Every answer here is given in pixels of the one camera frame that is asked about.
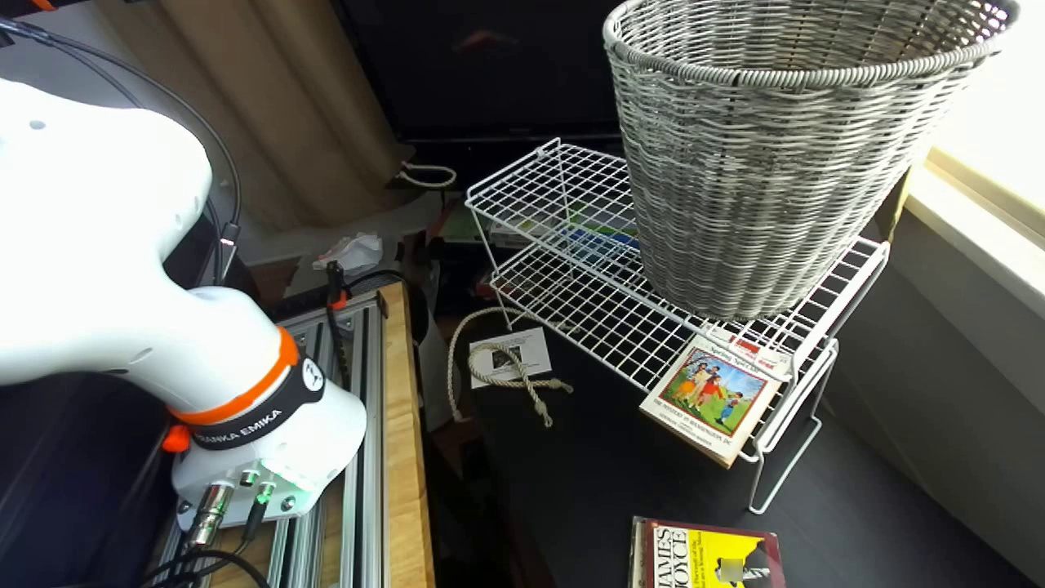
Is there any grey woven wicker basket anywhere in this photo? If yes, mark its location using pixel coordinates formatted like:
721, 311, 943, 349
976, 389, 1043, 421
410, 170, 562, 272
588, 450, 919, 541
602, 0, 1021, 324

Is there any white cord loop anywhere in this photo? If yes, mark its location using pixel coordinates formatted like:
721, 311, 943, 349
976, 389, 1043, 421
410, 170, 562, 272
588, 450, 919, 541
394, 157, 461, 194

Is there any beige fabric curtain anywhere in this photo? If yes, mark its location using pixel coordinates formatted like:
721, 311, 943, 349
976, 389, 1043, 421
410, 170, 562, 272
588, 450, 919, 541
91, 0, 410, 235

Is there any yellow and brown cover book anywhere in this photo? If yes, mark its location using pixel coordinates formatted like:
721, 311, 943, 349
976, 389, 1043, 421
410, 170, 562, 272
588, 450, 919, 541
628, 513, 790, 588

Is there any white wire shelf rack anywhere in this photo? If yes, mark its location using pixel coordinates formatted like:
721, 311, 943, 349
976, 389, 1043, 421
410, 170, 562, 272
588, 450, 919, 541
463, 134, 890, 519

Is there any beige knotted rope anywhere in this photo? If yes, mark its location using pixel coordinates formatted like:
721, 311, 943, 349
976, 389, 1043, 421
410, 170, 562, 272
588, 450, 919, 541
440, 305, 579, 430

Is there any light wooden board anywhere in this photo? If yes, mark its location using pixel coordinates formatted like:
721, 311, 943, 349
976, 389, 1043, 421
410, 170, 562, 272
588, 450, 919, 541
373, 279, 436, 588

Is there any crumpled white cloth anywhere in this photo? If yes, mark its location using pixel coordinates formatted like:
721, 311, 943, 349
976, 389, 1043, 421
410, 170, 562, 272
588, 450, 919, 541
311, 230, 388, 275

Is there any book with colourful picture cover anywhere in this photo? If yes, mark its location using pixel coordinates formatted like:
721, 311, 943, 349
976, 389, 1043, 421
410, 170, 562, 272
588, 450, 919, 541
637, 324, 799, 471

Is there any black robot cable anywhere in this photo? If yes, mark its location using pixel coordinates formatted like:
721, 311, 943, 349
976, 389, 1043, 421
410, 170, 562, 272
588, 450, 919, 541
137, 545, 273, 588

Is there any aluminium extrusion frame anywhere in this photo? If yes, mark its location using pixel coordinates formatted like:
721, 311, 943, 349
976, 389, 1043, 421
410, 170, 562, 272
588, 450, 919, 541
150, 291, 394, 588

